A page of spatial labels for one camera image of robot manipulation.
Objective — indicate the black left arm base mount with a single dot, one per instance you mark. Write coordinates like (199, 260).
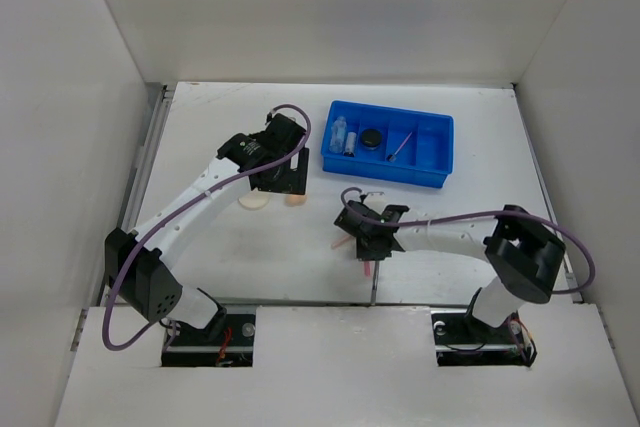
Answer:
(228, 344)

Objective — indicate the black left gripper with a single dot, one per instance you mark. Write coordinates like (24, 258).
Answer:
(292, 181)

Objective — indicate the blue plastic organizer tray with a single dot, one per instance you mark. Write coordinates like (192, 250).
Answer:
(431, 150)

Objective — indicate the aluminium rail right edge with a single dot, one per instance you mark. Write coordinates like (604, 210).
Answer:
(568, 274)

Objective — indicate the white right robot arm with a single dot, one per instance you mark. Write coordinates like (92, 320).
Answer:
(524, 254)

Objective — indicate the grey makeup pen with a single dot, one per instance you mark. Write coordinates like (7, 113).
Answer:
(375, 281)

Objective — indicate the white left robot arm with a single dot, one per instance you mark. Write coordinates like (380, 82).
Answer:
(139, 263)

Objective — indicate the round beige powder puff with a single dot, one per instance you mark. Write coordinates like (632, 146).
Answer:
(254, 200)

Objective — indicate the beige pink pencil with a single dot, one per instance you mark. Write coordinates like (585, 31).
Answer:
(345, 239)

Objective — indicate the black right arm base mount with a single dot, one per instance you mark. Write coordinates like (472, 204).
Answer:
(463, 341)

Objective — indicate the clear bottle black cap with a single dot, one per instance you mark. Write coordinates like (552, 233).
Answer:
(350, 144)

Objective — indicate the peach makeup sponge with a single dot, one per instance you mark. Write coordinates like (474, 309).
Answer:
(295, 200)

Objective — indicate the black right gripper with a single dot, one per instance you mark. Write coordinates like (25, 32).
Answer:
(366, 254)

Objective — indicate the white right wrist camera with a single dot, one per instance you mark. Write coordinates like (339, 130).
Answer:
(376, 196)

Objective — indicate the black round compact jar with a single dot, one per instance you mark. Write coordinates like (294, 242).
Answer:
(371, 138)

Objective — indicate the thin pink brush black tip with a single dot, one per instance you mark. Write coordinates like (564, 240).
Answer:
(401, 154)

